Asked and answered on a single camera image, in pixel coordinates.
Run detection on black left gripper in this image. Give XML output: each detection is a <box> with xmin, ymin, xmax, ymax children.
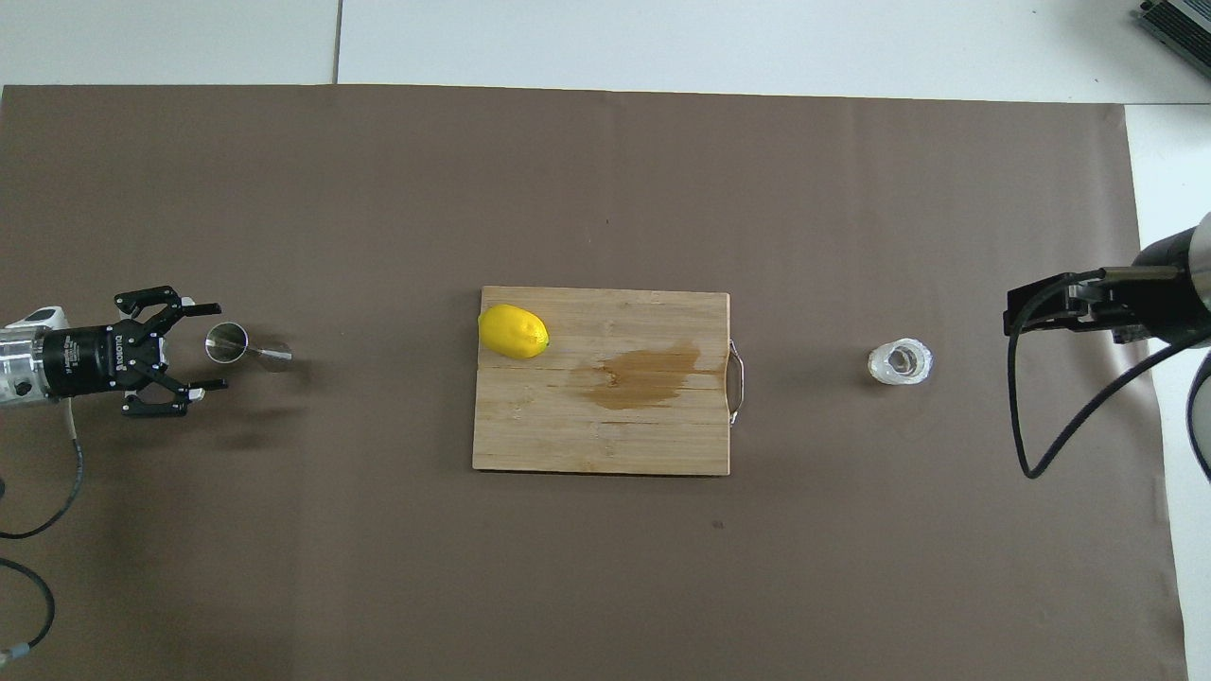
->
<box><xmin>43</xmin><ymin>284</ymin><xmax>230</xmax><ymax>419</ymax></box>

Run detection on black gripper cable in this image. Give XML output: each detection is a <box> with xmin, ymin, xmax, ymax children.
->
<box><xmin>0</xmin><ymin>397</ymin><xmax>85</xmax><ymax>541</ymax></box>
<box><xmin>1008</xmin><ymin>270</ymin><xmax>1211</xmax><ymax>480</ymax></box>

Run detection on clear crinkled plastic cup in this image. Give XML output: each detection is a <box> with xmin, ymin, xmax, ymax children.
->
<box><xmin>869</xmin><ymin>338</ymin><xmax>934</xmax><ymax>387</ymax></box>

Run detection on steel double jigger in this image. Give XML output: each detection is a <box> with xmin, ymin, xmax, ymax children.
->
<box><xmin>205</xmin><ymin>322</ymin><xmax>293</xmax><ymax>374</ymax></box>

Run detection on brown paper table mat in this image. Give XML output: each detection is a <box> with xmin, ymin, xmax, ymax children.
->
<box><xmin>0</xmin><ymin>83</ymin><xmax>1188</xmax><ymax>681</ymax></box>

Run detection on grey ribbed metal device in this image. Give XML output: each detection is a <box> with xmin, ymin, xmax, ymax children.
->
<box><xmin>1135</xmin><ymin>0</ymin><xmax>1211</xmax><ymax>53</ymax></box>

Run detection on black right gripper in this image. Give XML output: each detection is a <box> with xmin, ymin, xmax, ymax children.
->
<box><xmin>1005</xmin><ymin>227</ymin><xmax>1211</xmax><ymax>346</ymax></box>

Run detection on black cable with silver connector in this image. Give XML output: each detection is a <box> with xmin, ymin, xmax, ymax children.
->
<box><xmin>0</xmin><ymin>556</ymin><xmax>56</xmax><ymax>663</ymax></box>

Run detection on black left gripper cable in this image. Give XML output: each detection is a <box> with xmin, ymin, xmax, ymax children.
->
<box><xmin>0</xmin><ymin>397</ymin><xmax>85</xmax><ymax>541</ymax></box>

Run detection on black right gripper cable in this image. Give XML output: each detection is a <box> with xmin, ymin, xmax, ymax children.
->
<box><xmin>1008</xmin><ymin>270</ymin><xmax>1211</xmax><ymax>480</ymax></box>

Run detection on wooden cutting board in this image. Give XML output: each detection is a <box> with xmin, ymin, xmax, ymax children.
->
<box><xmin>472</xmin><ymin>287</ymin><xmax>746</xmax><ymax>476</ymax></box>

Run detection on yellow lemon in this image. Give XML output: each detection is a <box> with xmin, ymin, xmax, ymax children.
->
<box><xmin>478</xmin><ymin>304</ymin><xmax>551</xmax><ymax>360</ymax></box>

